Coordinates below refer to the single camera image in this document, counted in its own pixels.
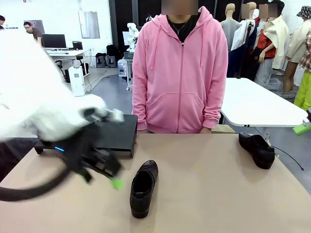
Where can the mannequin in grey tank top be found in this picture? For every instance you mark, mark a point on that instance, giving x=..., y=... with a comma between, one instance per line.
x=230, y=29

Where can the black mat beside table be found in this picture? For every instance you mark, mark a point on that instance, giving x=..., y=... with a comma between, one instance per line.
x=12, y=157

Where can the small grey stool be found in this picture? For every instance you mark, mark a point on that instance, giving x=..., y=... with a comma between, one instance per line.
x=101, y=61
x=111, y=61

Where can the grey basket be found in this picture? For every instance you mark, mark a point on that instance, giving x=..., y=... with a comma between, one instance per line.
x=273, y=83

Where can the black leather loafer shoe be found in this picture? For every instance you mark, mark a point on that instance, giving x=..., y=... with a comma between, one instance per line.
x=143, y=189
x=257, y=150

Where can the white office desk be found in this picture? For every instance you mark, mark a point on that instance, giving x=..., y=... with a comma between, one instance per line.
x=73, y=53

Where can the person in brown shirt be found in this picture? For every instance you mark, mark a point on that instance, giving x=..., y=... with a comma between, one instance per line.
x=35, y=32

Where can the grey board with red circle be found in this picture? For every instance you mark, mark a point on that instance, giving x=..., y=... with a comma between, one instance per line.
x=39, y=25

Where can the person in black shirt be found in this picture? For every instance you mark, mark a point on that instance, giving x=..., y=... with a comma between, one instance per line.
x=2, y=23

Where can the black shoe stand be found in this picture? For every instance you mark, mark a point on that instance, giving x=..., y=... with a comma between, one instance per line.
x=126, y=136
x=41, y=146

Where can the mannequin in cream jacket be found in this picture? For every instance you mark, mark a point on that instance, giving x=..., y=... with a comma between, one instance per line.
x=279, y=31

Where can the neon yellow pants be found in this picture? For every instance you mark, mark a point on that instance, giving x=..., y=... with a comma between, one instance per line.
x=305, y=92

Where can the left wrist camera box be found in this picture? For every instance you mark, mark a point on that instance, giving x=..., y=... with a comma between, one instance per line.
x=116, y=116

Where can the black computer monitor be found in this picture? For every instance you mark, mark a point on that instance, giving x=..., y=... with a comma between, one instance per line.
x=54, y=41

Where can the white air purifier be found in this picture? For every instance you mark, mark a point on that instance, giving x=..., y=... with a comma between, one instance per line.
x=77, y=81

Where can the grey wall panel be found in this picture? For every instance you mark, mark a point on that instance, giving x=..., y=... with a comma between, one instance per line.
x=88, y=24

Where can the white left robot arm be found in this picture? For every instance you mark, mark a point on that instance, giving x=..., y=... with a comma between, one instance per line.
x=36, y=97

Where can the brown cardboard box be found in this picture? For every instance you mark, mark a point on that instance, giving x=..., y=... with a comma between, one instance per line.
x=223, y=129

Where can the equipment cart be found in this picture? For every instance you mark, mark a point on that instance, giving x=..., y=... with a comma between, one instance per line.
x=125, y=70

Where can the mannequin with bucket hat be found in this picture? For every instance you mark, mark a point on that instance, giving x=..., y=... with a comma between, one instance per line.
x=298, y=41

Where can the white table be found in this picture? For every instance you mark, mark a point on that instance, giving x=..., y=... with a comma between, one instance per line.
x=257, y=104

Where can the mannequin in white navy jacket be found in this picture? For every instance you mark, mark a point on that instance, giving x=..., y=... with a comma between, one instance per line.
x=239, y=36

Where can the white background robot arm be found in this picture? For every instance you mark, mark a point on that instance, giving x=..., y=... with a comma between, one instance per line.
x=132, y=36

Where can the person in pink hoodie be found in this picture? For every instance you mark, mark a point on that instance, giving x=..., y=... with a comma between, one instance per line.
x=179, y=85

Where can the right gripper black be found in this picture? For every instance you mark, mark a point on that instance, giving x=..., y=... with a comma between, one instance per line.
x=309, y=113

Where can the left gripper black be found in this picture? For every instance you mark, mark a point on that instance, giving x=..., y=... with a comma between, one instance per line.
x=97, y=160

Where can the person's right forearm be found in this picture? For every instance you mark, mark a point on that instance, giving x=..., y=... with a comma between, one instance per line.
x=139, y=106

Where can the black bag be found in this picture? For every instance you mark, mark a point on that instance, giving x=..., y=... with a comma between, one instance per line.
x=112, y=50

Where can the black office chair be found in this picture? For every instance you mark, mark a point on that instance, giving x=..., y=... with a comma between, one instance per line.
x=60, y=70

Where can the person's left forearm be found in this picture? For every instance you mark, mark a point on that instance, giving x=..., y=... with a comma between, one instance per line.
x=213, y=106

